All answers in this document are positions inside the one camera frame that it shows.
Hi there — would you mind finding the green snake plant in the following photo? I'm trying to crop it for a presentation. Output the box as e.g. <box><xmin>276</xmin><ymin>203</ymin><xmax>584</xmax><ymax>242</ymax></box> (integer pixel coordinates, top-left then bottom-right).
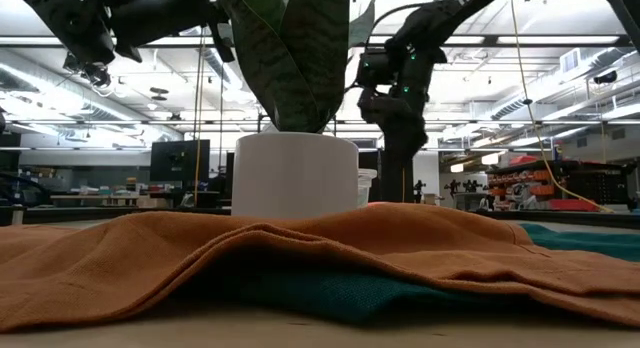
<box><xmin>214</xmin><ymin>0</ymin><xmax>376</xmax><ymax>134</ymax></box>

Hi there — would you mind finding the teal cloth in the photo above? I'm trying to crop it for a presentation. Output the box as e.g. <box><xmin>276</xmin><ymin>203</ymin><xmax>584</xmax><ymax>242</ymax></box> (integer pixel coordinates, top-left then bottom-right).
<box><xmin>174</xmin><ymin>222</ymin><xmax>640</xmax><ymax>327</ymax></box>

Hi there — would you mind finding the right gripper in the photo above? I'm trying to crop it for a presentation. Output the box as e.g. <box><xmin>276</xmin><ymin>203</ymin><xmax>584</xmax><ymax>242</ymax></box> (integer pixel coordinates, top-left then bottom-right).
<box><xmin>358</xmin><ymin>85</ymin><xmax>429</xmax><ymax>205</ymax></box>

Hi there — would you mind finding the clear plastic tupperware container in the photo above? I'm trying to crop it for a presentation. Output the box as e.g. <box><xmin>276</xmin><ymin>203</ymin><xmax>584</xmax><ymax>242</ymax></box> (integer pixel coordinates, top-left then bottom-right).
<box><xmin>357</xmin><ymin>167</ymin><xmax>379</xmax><ymax>209</ymax></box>

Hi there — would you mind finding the white plant pot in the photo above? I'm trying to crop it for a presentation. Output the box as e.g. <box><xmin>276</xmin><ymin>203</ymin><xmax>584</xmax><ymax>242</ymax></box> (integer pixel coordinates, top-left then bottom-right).
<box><xmin>230</xmin><ymin>131</ymin><xmax>360</xmax><ymax>220</ymax></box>

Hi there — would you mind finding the shelf with orange bins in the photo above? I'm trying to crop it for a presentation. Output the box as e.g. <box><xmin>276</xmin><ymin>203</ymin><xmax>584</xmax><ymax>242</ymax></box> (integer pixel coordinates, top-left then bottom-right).
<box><xmin>484</xmin><ymin>155</ymin><xmax>640</xmax><ymax>213</ymax></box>

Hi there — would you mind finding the orange cloth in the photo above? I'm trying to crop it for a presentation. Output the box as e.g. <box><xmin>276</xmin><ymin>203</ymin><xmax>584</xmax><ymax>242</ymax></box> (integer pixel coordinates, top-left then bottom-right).
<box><xmin>0</xmin><ymin>201</ymin><xmax>640</xmax><ymax>334</ymax></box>

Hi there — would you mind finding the black flat screen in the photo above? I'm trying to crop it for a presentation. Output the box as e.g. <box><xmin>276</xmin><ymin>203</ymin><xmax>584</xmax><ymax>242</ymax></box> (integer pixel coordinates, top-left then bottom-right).
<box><xmin>149</xmin><ymin>139</ymin><xmax>211</xmax><ymax>184</ymax></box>

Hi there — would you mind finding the yellow hanging cable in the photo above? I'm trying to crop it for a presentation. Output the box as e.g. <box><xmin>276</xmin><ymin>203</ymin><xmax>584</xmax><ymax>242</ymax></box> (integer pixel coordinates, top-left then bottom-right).
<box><xmin>509</xmin><ymin>0</ymin><xmax>616</xmax><ymax>214</ymax></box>

